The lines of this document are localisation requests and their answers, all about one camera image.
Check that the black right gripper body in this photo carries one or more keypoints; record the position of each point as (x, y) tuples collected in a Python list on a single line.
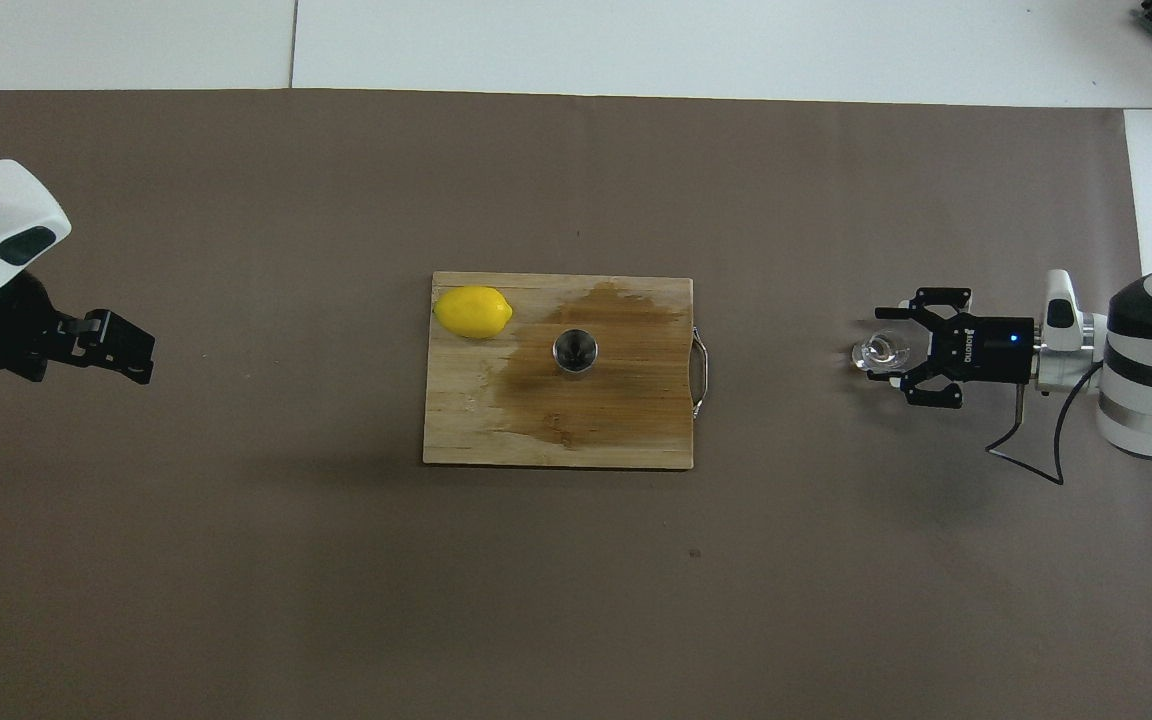
[(986, 350)]

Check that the small clear glass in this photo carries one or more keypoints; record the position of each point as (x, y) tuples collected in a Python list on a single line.
[(881, 350)]

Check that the steel double jigger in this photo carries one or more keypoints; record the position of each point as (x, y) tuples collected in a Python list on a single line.
[(574, 350)]

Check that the brown paper table mat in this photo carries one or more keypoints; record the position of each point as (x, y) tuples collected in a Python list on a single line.
[(236, 550)]

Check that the wooden cutting board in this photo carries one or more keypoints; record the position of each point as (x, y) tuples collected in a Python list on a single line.
[(456, 420)]

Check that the yellow lemon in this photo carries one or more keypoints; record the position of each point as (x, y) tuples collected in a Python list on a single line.
[(473, 312)]

